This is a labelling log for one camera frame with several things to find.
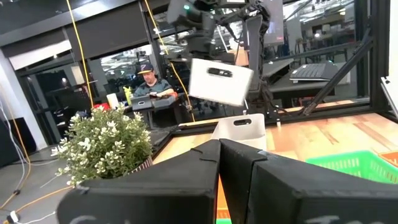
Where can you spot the green plastic basket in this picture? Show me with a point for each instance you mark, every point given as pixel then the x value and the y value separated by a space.
pixel 357 163

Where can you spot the wall screen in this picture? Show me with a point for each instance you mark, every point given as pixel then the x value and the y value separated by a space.
pixel 275 25

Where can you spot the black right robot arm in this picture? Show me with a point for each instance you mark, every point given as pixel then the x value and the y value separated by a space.
pixel 255 46

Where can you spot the green drink bottle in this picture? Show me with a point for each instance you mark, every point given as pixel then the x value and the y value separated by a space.
pixel 127 96

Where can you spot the white cup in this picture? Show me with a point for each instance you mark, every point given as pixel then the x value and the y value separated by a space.
pixel 112 101

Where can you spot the black table frame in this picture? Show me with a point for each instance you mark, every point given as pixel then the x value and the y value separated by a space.
pixel 379 62

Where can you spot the white panel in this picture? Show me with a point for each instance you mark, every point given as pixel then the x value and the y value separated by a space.
pixel 392 93

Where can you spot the white plastic basket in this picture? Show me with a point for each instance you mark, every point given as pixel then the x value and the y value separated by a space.
pixel 239 133
pixel 217 90

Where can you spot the grey storage box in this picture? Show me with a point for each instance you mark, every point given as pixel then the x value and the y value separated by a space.
pixel 164 102
pixel 141 103

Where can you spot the artificial plant with white flowers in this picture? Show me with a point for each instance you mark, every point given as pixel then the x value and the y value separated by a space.
pixel 102 146

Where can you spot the white power adapter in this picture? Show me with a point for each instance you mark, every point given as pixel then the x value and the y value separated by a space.
pixel 13 216

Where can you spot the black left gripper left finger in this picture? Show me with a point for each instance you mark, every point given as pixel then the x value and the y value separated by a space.
pixel 161 186

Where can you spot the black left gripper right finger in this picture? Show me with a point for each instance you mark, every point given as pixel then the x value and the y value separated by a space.
pixel 295 193

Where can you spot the striped plant pot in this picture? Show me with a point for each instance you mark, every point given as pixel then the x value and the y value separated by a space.
pixel 144 164

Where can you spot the person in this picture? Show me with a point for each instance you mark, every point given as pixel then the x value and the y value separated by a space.
pixel 154 85

